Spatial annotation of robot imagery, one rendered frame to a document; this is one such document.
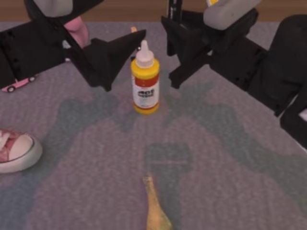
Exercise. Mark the small orange object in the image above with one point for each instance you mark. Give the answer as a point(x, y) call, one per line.
point(133, 29)

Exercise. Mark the pink toy car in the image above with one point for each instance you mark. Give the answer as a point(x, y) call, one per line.
point(19, 83)

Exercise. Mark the pink rounded object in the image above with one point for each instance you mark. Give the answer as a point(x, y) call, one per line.
point(78, 31)

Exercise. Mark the pink and white sneaker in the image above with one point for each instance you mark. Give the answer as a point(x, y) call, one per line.
point(16, 153)

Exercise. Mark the gray object with yellow label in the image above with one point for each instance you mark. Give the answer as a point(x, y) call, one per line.
point(225, 14)

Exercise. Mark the yellow bottle with white cap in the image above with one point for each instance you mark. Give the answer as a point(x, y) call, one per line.
point(145, 81)

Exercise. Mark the gray rounded object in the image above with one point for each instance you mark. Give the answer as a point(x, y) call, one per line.
point(52, 6)

